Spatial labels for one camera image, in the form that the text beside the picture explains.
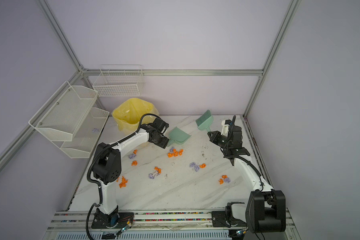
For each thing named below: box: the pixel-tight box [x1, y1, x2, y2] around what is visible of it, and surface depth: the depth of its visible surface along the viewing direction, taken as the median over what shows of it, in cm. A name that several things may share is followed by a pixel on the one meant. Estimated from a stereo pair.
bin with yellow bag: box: [112, 98, 160, 136], surface depth 96 cm
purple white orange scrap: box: [148, 166, 162, 180], surface depth 90 cm
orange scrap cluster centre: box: [167, 148, 184, 158], surface depth 100 cm
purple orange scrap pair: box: [189, 162, 207, 172], surface depth 94 cm
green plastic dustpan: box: [166, 126, 192, 147], surface depth 110 cm
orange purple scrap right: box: [218, 175, 231, 185], surface depth 88 cm
